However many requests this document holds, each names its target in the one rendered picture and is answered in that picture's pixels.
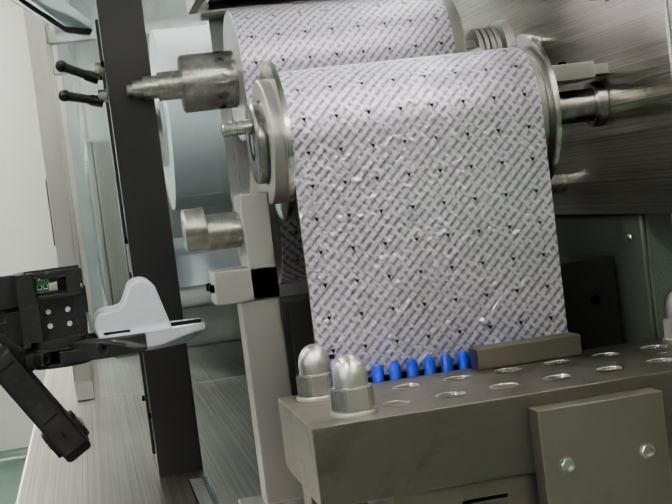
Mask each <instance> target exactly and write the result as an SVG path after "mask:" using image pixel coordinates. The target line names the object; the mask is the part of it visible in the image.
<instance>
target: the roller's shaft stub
mask: <svg viewBox="0 0 672 504"><path fill-rule="evenodd" d="M559 98H560V106H561V119H562V125H564V124H572V123H581V122H586V123H587V124H588V125H589V126H590V127H599V126H603V125H605V123H606V122H607V120H608V117H609V112H610V103H609V96H608V93H607V90H606V88H605V86H604V85H603V84H602V83H601V82H600V81H594V82H587V83H586V84H585V86H584V87H583V89H578V90H570V91H561V92H559Z"/></svg>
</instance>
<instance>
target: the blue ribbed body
mask: <svg viewBox="0 0 672 504"><path fill-rule="evenodd" d="M440 365H441V366H437V367H436V363H435V360H434V358H433V357H432V356H430V355H429V356H426V357H425V358H424V359H423V367H424V369H419V367H418V363H417V361H416V359H413V358H410V359H408V360H407V361H406V369H407V371H405V372H401V366H400V364H399V362H397V361H392V362H391V363H390V364H389V372H390V374H386V375H384V370H383V367H382V365H381V364H378V363H377V364H374V365H373V366H372V377H368V382H371V383H377V382H383V381H389V380H396V379H402V378H409V377H415V376H421V375H428V374H434V373H440V372H447V371H453V370H460V369H466V368H472V367H471V363H470V358H469V355H468V353H467V352H466V351H464V350H462V351H459V352H458V353H457V364H453V360H452V357H451V355H450V354H448V353H443V354H442V355H441V356H440Z"/></svg>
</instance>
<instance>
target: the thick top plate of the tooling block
mask: <svg viewBox="0 0 672 504"><path fill-rule="evenodd" d="M372 384H373V389H374V397H375V405H377V406H378V411H377V412H376V413H373V414H370V415H366V416H361V417H354V418H333V417H331V416H330V412H331V411H332V406H331V399H328V400H323V401H315V402H299V401H297V399H296V397H297V396H298V395H294V396H287V397H281V398H278V404H279V412H280V419H281V427H282V435H283V443H284V451H285V458H286V466H287V468H288V469H289V470H290V471H291V472H292V474H293V475H294V476H295V477H296V479H297V480H298V481H299V482H300V483H301V485H302V486H303V487H304V488H305V489H306V491H307V492H308V493H309V494H310V496H311V497H312V498H313V499H314V500H315V502H316V503H317V504H356V503H362V502H368V501H374V500H379V499H385V498H391V497H396V496H402V495H408V494H413V493H419V492H425V491H430V490H436V489H442V488H448V487H453V486H459V485H465V484H470V483H476V482H482V481H487V480H493V479H499V478H504V477H510V476H516V475H522V474H527V473H533V472H536V471H535V463H534V454H533V446H532V437H531V429H530V420H529V412H528V408H529V407H533V406H539V405H545V404H552V403H558V402H564V401H570V400H576V399H582V398H588V397H594V396H600V395H606V394H612V393H618V392H624V391H630V390H636V389H643V388H649V387H650V388H654V389H657V390H661V391H662V398H663V407H664V415H665V424H666V433H667V442H668V449H670V448H672V343H663V342H662V338H657V339H651V340H644V341H638V342H632V343H625V344H619V345H612V346H606V347H600V348H593V349H587V350H582V354H581V355H575V356H569V357H562V358H556V359H550V360H543V361H537V362H531V363H524V364H518V365H512V366H505V367H499V368H493V369H486V370H477V369H474V368H466V369H460V370H453V371H447V372H440V373H434V374H428V375H421V376H415V377H409V378H402V379H396V380H389V381H383V382H377V383H372Z"/></svg>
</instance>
